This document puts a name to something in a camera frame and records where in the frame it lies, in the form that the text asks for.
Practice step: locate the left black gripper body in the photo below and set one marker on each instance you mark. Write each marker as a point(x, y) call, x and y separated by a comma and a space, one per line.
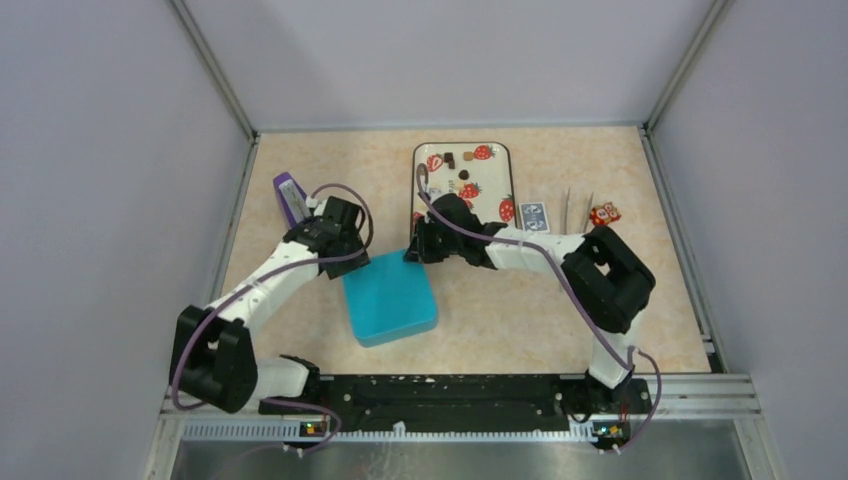
point(336, 269)

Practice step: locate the teal box lid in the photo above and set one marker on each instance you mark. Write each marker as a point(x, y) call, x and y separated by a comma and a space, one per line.
point(389, 288)

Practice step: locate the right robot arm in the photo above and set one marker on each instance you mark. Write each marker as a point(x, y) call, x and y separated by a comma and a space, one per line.
point(609, 285)

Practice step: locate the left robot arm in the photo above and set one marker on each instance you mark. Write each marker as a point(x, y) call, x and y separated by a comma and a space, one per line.
point(213, 358)

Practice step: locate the teal chocolate box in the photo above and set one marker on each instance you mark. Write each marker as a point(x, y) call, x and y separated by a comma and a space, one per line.
point(370, 333)

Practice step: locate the strawberry pattern white tray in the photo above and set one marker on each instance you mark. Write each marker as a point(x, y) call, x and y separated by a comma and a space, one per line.
point(482, 177)

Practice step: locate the purple metronome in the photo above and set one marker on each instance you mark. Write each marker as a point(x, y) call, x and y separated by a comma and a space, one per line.
point(292, 199)

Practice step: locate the blue playing card deck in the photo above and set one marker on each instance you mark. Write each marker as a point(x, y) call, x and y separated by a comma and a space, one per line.
point(534, 217)

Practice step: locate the red owl toy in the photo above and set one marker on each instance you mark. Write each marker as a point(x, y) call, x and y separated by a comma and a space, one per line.
point(604, 214)

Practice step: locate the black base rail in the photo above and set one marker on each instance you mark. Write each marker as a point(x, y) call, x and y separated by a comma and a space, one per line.
point(502, 403)

